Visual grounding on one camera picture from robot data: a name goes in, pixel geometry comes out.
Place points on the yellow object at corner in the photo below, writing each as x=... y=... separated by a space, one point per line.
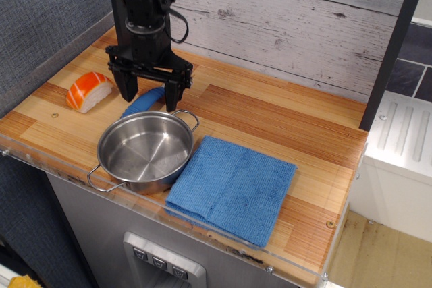
x=23 y=282

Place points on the blue handled metal fork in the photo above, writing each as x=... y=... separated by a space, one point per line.
x=144 y=102

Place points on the white ribbed appliance top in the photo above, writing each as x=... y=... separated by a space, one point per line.
x=401 y=133

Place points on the folded blue cloth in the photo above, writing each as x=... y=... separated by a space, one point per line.
x=233 y=188

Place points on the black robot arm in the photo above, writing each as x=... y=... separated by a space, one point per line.
x=150 y=13

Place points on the silver control panel with buttons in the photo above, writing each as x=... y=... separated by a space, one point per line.
x=153 y=265

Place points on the orange white salmon sushi toy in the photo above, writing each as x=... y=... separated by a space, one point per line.
x=87 y=91

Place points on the small stainless steel pot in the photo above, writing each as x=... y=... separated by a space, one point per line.
x=146 y=151

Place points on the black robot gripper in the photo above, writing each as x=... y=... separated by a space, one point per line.
x=149 y=55

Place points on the dark right frame post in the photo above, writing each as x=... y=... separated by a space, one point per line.
x=395 y=43

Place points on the clear acrylic table guard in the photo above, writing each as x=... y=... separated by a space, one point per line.
x=108 y=222

